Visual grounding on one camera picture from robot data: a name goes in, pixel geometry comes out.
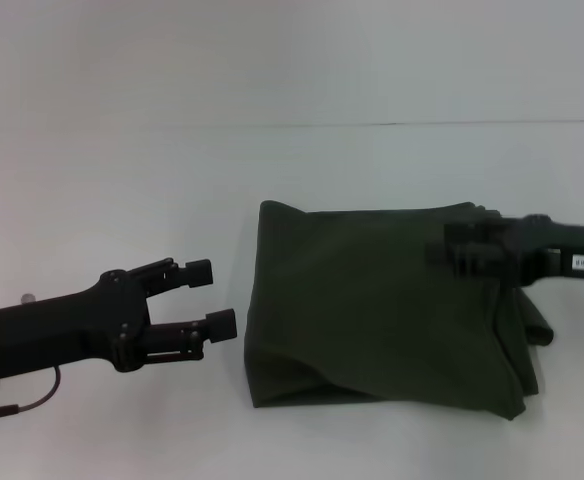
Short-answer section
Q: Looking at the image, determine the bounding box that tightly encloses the dark red left arm cable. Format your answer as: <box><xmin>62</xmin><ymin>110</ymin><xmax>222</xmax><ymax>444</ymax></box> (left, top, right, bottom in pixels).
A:
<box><xmin>0</xmin><ymin>366</ymin><xmax>64</xmax><ymax>424</ymax></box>

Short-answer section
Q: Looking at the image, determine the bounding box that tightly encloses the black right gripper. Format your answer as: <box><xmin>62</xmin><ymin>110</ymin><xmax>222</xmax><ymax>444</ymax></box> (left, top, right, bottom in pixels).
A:
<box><xmin>423</xmin><ymin>213</ymin><xmax>584</xmax><ymax>290</ymax></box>

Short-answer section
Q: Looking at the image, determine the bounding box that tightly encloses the dark green printed t-shirt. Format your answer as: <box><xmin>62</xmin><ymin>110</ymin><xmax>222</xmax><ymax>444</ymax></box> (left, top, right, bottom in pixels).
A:
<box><xmin>244</xmin><ymin>199</ymin><xmax>558</xmax><ymax>422</ymax></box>

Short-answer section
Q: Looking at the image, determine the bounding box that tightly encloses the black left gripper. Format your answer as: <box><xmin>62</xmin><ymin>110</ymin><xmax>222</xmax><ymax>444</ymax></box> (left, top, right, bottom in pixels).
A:
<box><xmin>0</xmin><ymin>256</ymin><xmax>239</xmax><ymax>381</ymax></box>

